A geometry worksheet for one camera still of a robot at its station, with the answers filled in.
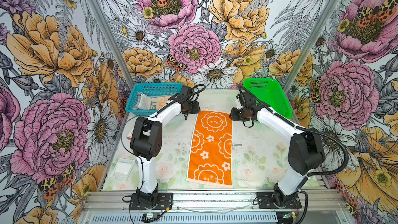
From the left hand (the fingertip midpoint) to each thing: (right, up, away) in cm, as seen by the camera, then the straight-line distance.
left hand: (196, 112), depth 97 cm
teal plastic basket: (-33, +16, +19) cm, 41 cm away
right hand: (+21, -4, -6) cm, 22 cm away
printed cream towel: (-35, +6, +10) cm, 37 cm away
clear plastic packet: (-38, -29, -13) cm, 50 cm away
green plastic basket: (+55, +15, +24) cm, 62 cm away
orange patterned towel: (+8, -26, -10) cm, 29 cm away
